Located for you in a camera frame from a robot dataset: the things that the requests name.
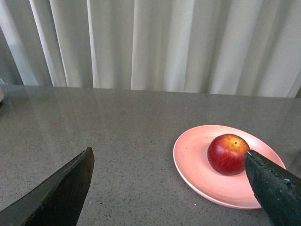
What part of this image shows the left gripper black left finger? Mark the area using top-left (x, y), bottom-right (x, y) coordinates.
top-left (0, 147), bottom-right (95, 226)

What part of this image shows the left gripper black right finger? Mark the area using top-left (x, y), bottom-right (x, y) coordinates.
top-left (245, 150), bottom-right (301, 226)

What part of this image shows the red apple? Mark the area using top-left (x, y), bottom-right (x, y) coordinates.
top-left (207, 134), bottom-right (250, 176)

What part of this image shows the pink plate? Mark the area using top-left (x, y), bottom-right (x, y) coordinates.
top-left (173, 125), bottom-right (285, 210)

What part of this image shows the white curtain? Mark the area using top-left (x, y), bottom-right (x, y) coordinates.
top-left (0, 0), bottom-right (301, 97)

